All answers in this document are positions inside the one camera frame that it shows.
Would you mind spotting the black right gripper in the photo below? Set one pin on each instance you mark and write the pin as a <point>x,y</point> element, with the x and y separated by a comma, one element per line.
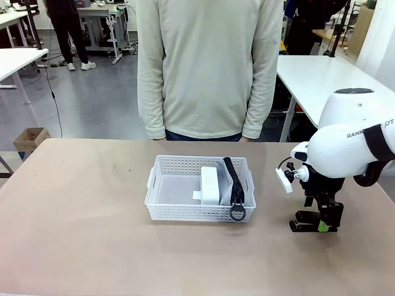
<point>322,188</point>

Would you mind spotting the black stapler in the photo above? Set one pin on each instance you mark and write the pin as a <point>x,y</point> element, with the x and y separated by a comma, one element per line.
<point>304,217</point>

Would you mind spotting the grey pouch with black zipper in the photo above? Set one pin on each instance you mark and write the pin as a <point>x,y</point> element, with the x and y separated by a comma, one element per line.
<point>234,185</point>

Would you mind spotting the white rectangular box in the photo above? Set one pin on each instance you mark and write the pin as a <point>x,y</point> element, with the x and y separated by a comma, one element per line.
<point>210,185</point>

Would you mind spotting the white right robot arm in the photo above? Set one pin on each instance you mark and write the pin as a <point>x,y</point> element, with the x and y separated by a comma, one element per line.
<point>336,154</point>

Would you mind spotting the person's right forearm cream sleeve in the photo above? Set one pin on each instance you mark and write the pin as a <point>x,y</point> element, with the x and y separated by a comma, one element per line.
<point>151,105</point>

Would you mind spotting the person's left forearm cream sleeve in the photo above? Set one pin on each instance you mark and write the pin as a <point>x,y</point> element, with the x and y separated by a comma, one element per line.
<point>259,98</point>

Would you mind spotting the white perforated plastic basket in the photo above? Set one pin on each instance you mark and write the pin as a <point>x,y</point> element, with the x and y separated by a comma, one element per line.
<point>172,212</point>

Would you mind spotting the large white table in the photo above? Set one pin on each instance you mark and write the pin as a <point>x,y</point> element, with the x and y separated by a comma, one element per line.
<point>314,77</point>

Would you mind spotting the wooden table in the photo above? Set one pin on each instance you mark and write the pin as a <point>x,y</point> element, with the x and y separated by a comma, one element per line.
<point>322,33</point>

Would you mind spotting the black stand pole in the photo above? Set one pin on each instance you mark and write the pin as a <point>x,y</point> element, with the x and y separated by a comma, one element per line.
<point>339,27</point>

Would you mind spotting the person in dark clothes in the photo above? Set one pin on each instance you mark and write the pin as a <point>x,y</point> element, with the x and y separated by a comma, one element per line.
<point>308,24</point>

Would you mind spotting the tall cardboard box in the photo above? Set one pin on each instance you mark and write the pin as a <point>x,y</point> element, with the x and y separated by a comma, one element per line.
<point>364,27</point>

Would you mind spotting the person in cream sweater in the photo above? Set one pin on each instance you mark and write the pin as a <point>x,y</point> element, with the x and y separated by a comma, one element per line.
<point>206,61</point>

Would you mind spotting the white workbench cart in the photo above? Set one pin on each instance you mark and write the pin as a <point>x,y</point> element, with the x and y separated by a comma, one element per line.
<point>102,18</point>

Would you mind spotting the small cardboard box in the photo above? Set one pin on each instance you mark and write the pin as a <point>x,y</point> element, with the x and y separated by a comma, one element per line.
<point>31,138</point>

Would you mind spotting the person in black clothes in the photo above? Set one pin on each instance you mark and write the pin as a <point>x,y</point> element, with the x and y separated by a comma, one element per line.
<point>66,31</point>

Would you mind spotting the white desk with white legs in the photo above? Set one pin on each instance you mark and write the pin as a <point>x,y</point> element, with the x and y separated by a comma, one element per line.
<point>15,60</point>

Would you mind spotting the white desk with black clamp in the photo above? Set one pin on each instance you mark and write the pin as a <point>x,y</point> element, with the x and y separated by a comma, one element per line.
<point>12,18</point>

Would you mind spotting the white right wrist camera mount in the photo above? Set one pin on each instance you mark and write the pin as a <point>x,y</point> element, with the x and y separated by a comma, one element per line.
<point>284,182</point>

